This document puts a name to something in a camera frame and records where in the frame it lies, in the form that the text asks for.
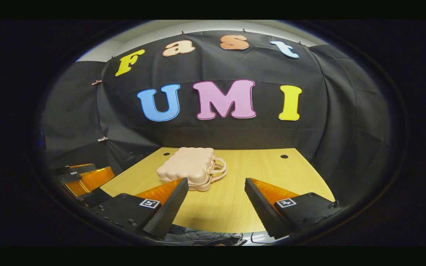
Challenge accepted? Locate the black backdrop cloth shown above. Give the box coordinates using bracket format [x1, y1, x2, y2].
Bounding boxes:
[41, 30, 393, 207]

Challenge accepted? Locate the pink suitcase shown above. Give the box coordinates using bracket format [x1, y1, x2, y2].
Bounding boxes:
[156, 147, 227, 192]

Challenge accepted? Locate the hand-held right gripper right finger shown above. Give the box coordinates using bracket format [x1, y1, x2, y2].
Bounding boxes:
[244, 178, 344, 240]

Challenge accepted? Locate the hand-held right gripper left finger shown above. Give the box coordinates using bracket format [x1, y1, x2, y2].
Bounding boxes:
[90, 178, 189, 239]

